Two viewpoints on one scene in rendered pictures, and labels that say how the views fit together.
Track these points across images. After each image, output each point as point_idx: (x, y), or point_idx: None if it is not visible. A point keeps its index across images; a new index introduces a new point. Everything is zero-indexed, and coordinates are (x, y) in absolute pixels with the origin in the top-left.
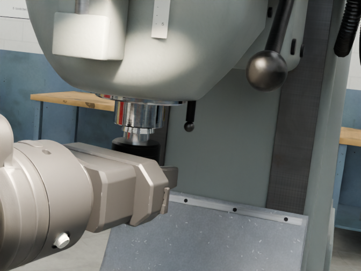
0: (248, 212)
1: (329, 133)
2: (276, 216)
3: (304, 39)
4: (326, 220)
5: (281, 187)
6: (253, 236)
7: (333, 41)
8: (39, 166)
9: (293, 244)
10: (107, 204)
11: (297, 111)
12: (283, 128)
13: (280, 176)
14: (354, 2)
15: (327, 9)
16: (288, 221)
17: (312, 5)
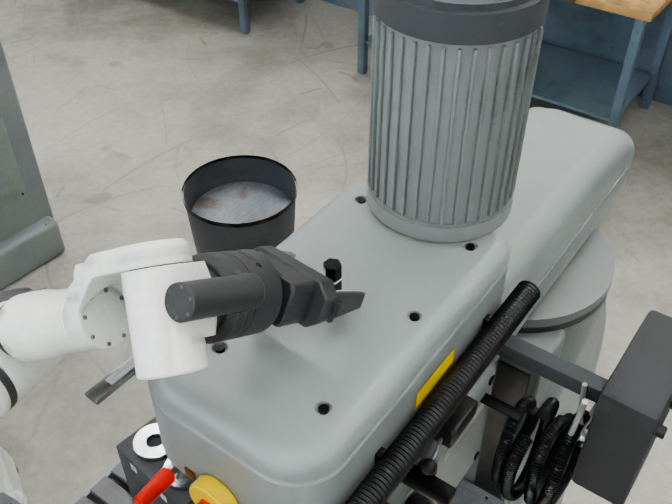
0: (460, 483)
1: (525, 457)
2: (480, 493)
3: None
4: (523, 497)
5: (484, 478)
6: (461, 500)
7: (525, 416)
8: None
9: None
10: None
11: (496, 444)
12: (486, 449)
13: (483, 472)
14: (493, 478)
15: (520, 398)
16: (488, 500)
17: (508, 390)
